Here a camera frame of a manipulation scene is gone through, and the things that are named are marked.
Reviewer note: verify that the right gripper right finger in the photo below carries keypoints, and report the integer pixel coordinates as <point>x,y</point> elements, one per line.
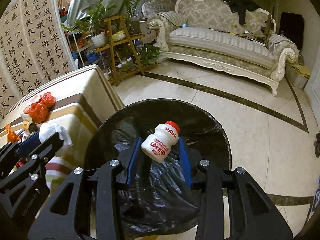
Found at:
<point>252,215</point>

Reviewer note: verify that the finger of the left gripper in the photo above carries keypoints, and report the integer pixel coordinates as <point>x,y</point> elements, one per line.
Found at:
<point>13,153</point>
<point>35,163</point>

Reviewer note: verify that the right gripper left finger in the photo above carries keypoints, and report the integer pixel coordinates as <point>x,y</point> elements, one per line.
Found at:
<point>67,213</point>

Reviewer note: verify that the orange plastic wrapper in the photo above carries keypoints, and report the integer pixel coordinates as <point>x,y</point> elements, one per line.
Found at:
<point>11,136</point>

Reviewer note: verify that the white DEKU yogurt bottle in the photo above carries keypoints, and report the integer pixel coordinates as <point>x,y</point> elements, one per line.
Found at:
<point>158,145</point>

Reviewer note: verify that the black lined trash bin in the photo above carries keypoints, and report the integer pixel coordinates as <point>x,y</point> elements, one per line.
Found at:
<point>159,202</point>

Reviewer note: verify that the red orange plastic bag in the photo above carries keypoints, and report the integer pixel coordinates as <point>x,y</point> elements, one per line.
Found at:
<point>39,110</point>

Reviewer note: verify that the striped tablecloth table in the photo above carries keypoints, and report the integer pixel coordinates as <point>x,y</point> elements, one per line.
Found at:
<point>84,100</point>

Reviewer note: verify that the calligraphy folding screen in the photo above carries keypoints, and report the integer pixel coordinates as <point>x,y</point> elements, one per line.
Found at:
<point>34,49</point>

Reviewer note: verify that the white panel door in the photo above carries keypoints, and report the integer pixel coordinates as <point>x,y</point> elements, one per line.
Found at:
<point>312,89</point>

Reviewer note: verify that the wooden plant stand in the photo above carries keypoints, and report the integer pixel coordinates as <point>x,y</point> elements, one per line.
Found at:
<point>121,54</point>

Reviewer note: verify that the cardboard box beside sofa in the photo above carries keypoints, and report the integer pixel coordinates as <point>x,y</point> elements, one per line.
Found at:
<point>297,79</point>

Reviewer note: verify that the potted plant white pot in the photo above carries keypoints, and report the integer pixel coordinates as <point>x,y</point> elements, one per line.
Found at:
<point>92,23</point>

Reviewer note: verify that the small floor green plant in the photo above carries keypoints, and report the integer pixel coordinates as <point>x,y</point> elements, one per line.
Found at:
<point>148,54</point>

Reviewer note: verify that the tall green potted plant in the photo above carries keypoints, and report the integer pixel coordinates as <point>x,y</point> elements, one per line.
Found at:
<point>132,21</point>

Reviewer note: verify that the ornate white grey sofa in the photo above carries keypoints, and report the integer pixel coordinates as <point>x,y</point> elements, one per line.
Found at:
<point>209,34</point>

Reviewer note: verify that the ornate grey armchair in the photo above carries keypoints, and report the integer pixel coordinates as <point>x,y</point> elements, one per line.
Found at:
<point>155,6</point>

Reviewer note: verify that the black garment on sofa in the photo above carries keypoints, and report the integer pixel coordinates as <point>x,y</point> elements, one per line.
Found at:
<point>241,6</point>

